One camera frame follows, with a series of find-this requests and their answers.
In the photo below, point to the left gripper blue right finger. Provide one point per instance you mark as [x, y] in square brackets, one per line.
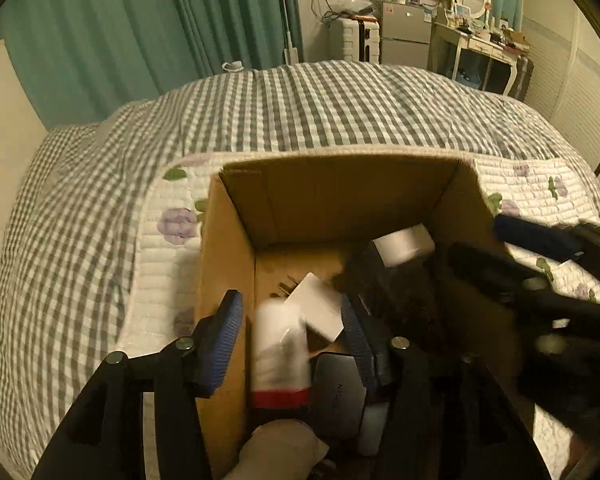
[447, 418]

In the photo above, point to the white suitcase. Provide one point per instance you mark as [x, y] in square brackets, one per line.
[355, 39]

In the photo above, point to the dark hard suitcase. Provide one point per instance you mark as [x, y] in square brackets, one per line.
[525, 68]

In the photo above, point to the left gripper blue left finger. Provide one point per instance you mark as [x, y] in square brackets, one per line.
[101, 436]

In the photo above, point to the white power adapter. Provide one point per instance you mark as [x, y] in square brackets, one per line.
[397, 248]

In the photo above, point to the grey checkered bed cover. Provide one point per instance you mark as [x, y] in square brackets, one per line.
[101, 248]

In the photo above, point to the white louvered wardrobe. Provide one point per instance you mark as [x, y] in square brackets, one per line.
[565, 83]

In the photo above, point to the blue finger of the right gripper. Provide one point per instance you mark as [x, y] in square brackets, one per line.
[579, 243]
[511, 284]

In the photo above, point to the white cube charger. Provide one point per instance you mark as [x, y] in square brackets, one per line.
[319, 306]

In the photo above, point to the teal window curtain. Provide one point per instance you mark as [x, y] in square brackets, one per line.
[80, 60]

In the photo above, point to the silver mini fridge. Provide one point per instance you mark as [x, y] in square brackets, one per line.
[404, 35]

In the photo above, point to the white floral quilted mat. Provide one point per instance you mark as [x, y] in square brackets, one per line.
[165, 291]

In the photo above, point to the black rectangular case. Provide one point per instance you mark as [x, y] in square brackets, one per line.
[337, 396]

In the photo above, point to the brown cardboard box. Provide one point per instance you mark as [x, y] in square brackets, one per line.
[282, 217]

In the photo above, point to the blue storage basket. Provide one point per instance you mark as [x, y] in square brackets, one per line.
[469, 77]

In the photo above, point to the white dressing table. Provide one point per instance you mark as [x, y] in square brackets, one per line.
[445, 39]

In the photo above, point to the white bottle red cap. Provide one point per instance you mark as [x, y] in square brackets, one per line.
[280, 368]

